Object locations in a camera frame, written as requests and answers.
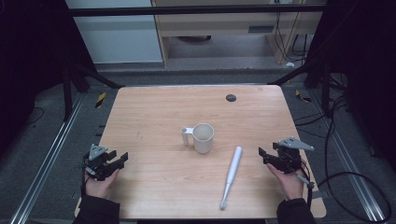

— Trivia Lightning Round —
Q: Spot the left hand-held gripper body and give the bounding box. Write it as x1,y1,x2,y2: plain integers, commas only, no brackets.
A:
82,144,120,182

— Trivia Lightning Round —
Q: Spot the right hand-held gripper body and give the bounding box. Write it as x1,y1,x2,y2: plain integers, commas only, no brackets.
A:
266,136,316,175

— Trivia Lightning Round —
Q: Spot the white cup with handle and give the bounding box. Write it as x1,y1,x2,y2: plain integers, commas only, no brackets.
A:
179,122,215,155

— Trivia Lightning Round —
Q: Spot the person's left hand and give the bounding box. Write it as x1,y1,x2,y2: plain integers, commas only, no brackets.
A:
84,168,121,201

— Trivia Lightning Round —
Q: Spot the person's right hand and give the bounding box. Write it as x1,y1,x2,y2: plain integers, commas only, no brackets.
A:
266,162,304,202

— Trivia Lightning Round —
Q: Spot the yellow black striped tape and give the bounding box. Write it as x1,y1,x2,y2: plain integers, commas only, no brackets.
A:
294,89,312,104
94,91,107,109

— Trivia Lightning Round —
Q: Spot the white cabinet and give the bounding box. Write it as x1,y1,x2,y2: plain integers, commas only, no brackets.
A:
64,0,164,64

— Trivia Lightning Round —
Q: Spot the wooden desk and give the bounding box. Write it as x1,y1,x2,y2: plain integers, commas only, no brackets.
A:
151,0,328,67

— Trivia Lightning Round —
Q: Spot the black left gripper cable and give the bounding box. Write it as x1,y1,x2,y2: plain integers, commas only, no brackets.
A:
79,161,92,198

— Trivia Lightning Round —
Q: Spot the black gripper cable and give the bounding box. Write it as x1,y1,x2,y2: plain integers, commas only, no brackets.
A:
79,161,92,198
296,158,316,210

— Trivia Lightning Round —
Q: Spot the aluminium floor rail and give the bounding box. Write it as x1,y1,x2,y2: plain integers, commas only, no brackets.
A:
9,92,86,224
307,90,387,222

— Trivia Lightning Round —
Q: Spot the black floor cable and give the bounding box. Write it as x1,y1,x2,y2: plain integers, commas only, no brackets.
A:
317,96,392,224

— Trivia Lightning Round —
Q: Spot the black metal frame stand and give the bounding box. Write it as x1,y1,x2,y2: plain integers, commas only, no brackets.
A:
268,59,332,118
62,60,125,122

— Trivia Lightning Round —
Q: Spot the black horizontal frame bar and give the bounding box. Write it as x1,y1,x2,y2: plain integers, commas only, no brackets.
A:
66,4,327,18

